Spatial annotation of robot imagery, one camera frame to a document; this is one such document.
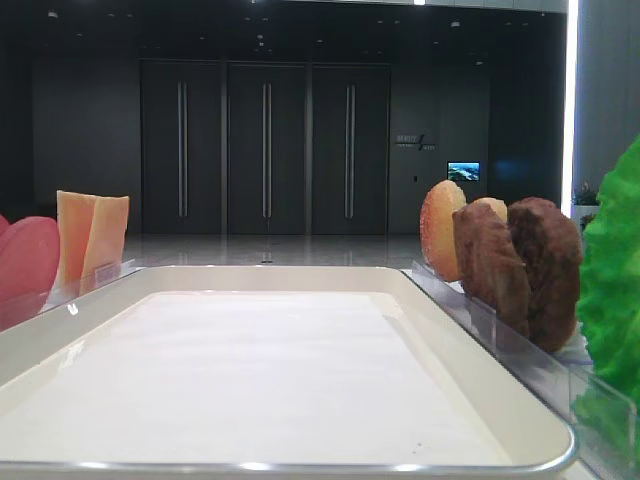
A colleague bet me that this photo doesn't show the right clear acrylic food rack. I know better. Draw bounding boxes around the right clear acrylic food rack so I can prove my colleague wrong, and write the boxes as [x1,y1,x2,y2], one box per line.
[406,261,639,479]

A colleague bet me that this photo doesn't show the clear acrylic food rack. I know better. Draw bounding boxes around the clear acrylic food rack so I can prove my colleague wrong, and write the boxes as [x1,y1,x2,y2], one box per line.
[406,261,639,479]
[1,259,142,331]

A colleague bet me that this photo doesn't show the left clear acrylic food rack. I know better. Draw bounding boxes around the left clear acrylic food rack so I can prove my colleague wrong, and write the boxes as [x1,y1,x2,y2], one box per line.
[1,259,142,331]

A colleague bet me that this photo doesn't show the right dark door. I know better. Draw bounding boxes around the right dark door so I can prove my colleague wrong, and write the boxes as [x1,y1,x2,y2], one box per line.
[312,66,389,235]

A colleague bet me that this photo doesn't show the white rectangular serving tray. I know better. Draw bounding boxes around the white rectangular serving tray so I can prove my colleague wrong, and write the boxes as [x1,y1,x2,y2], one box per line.
[1,266,577,479]

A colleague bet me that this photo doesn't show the brown meat patty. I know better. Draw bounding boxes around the brown meat patty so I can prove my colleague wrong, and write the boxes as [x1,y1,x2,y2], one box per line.
[508,197,583,353]
[452,201,530,337]

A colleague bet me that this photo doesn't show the round bread slice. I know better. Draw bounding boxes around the round bread slice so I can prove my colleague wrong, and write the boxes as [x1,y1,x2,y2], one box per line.
[473,197,508,223]
[420,180,467,282]

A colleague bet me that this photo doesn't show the orange cheese slice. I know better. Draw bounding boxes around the orange cheese slice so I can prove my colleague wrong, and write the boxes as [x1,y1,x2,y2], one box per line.
[81,196,130,292]
[56,190,97,285]

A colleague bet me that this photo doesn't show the left orange cheese slice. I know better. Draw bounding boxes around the left orange cheese slice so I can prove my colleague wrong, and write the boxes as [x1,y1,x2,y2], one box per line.
[56,190,97,285]

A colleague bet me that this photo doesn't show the small wall display screen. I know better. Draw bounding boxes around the small wall display screen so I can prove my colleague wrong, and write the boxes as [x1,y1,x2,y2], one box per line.
[447,162,480,182]

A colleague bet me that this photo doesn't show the left dark double door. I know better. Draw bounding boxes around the left dark double door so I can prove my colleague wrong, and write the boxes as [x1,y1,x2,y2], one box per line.
[141,61,221,234]

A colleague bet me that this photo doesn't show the green lettuce leaf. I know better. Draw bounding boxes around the green lettuce leaf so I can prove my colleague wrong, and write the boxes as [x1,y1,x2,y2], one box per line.
[576,140,639,467]

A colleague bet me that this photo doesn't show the potted green plant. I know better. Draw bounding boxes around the potted green plant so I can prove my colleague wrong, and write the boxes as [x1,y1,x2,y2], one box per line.
[571,182,600,232]

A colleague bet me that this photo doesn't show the front brown meat patty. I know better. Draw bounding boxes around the front brown meat patty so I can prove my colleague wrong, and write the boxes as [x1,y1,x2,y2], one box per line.
[452,201,530,337]

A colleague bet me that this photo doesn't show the middle dark door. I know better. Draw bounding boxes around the middle dark door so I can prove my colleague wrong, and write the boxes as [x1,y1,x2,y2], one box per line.
[228,64,306,235]

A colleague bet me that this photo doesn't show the right orange cheese slice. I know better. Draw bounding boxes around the right orange cheese slice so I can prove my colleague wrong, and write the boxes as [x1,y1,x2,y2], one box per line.
[81,196,130,292]

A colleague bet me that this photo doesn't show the rear brown meat patty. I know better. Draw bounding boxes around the rear brown meat patty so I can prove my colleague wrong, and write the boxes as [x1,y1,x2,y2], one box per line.
[508,197,583,353]

